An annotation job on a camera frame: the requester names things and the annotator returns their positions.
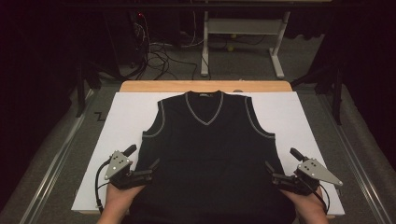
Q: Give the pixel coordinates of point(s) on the black knitted vest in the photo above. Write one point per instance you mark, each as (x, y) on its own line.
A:
(208, 161)

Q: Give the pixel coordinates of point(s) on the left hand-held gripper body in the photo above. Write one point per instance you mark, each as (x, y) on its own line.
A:
(118, 163)

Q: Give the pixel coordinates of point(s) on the white metal table frame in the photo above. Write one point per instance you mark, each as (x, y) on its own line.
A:
(243, 26)

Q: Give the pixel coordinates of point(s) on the white paper sheet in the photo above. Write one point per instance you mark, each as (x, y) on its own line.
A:
(124, 124)

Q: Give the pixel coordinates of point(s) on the round table grommet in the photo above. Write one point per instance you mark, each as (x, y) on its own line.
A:
(238, 90)

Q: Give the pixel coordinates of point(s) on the person's left hand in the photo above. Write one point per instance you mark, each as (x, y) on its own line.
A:
(116, 202)

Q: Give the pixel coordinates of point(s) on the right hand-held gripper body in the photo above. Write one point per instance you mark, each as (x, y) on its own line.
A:
(311, 171)

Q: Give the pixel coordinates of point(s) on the metal floor rail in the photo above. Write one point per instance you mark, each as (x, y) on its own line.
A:
(53, 169)
(358, 174)

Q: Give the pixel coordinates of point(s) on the person's right hand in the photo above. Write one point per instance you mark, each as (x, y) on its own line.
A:
(311, 208)

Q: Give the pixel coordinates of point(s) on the black stand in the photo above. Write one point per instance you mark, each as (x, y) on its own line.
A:
(336, 99)
(80, 93)

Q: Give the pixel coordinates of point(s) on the wooden table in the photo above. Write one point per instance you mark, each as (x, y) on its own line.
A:
(155, 86)

